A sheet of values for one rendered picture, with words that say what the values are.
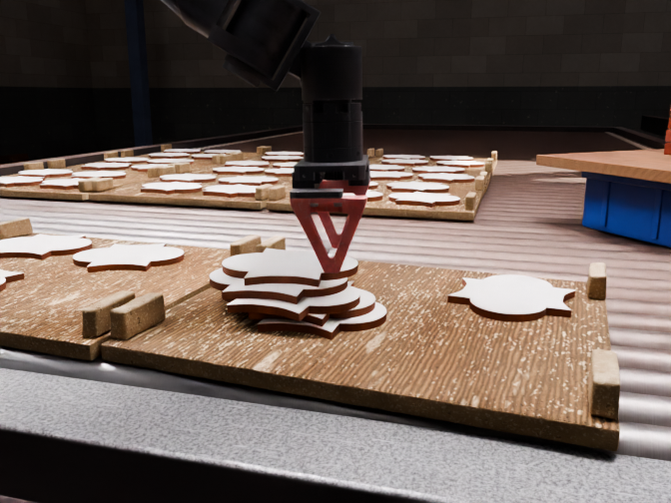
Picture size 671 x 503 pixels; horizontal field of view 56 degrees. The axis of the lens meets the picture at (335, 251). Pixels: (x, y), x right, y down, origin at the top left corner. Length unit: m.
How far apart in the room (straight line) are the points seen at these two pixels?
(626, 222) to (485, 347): 0.60
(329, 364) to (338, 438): 0.08
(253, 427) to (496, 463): 0.17
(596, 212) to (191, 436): 0.85
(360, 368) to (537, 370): 0.14
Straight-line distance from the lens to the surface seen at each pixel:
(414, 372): 0.50
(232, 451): 0.44
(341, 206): 0.56
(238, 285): 0.60
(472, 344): 0.56
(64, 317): 0.66
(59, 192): 1.54
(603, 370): 0.47
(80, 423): 0.50
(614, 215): 1.13
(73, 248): 0.92
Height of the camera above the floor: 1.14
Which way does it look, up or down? 14 degrees down
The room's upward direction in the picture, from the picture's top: straight up
